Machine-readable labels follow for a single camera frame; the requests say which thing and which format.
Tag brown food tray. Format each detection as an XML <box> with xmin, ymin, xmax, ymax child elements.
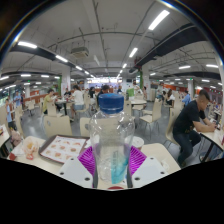
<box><xmin>38</xmin><ymin>134</ymin><xmax>90</xmax><ymax>165</ymax></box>

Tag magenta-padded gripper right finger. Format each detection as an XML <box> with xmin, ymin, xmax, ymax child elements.
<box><xmin>126</xmin><ymin>145</ymin><xmax>169</xmax><ymax>189</ymax></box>

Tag clear blue-capped water bottle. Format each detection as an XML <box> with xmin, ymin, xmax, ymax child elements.
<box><xmin>89</xmin><ymin>93</ymin><xmax>136</xmax><ymax>185</ymax></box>

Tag person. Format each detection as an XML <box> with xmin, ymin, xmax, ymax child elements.
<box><xmin>69</xmin><ymin>85</ymin><xmax>85</xmax><ymax>119</ymax></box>
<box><xmin>96</xmin><ymin>84</ymin><xmax>111</xmax><ymax>108</ymax></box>
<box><xmin>13</xmin><ymin>91</ymin><xmax>23</xmax><ymax>109</ymax></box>
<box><xmin>42</xmin><ymin>88</ymin><xmax>56</xmax><ymax>115</ymax></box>
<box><xmin>172</xmin><ymin>89</ymin><xmax>218</xmax><ymax>168</ymax></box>
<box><xmin>165</xmin><ymin>89</ymin><xmax>176</xmax><ymax>107</ymax></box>

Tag ceiling lights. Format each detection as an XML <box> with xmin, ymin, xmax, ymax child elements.
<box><xmin>0</xmin><ymin>9</ymin><xmax>224</xmax><ymax>91</ymax></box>

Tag beige chair with round hole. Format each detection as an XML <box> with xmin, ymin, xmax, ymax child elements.
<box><xmin>79</xmin><ymin>117</ymin><xmax>93</xmax><ymax>138</ymax></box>
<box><xmin>43</xmin><ymin>114</ymin><xmax>73</xmax><ymax>138</ymax></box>

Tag neighbouring beige table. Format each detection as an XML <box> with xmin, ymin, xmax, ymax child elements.
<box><xmin>199</xmin><ymin>128</ymin><xmax>224</xmax><ymax>163</ymax></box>

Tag ceiling air conditioner unit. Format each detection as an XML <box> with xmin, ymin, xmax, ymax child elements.
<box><xmin>70</xmin><ymin>46</ymin><xmax>90</xmax><ymax>59</ymax></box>

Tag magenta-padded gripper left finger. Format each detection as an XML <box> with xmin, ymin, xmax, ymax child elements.
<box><xmin>59</xmin><ymin>145</ymin><xmax>99</xmax><ymax>189</ymax></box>

